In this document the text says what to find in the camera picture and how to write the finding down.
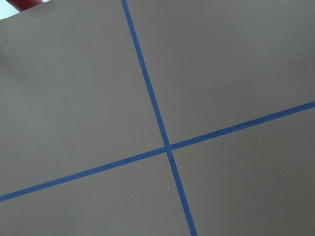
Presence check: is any red cylinder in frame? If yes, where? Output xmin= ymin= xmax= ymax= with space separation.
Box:
xmin=6 ymin=0 xmax=43 ymax=12

